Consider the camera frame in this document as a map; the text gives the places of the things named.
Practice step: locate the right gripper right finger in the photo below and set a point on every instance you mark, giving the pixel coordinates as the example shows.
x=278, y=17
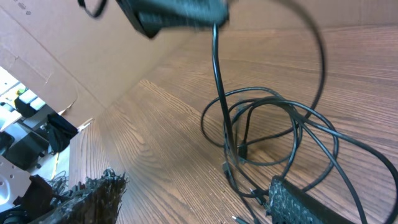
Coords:
x=288, y=204

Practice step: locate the cardboard wall panel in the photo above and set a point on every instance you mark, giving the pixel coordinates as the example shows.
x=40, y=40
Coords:
x=81, y=65

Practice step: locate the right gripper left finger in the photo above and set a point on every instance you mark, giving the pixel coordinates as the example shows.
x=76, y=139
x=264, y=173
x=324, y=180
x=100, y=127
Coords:
x=97, y=201

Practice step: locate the black bags on shelf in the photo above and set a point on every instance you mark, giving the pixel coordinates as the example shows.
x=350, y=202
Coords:
x=30, y=129

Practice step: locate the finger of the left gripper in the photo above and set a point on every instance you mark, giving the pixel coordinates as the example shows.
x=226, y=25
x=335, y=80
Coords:
x=148, y=17

